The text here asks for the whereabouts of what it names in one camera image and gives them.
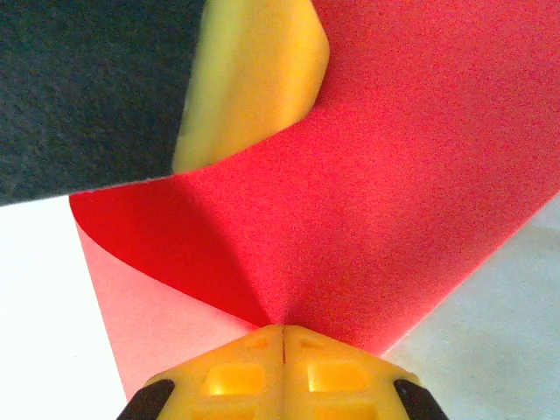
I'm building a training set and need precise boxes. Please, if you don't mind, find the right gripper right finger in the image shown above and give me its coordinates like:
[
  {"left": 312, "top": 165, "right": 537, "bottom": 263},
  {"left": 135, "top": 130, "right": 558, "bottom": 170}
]
[{"left": 283, "top": 324, "right": 443, "bottom": 420}]

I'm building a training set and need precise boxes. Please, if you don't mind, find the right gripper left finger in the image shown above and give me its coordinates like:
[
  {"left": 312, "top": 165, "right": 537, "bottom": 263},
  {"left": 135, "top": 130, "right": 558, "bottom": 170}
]
[{"left": 122, "top": 324, "right": 285, "bottom": 420}]

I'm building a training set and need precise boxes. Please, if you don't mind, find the red square paper sheet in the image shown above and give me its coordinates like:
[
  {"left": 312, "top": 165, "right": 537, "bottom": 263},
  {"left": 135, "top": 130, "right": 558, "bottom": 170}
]
[{"left": 69, "top": 0, "right": 560, "bottom": 397}]

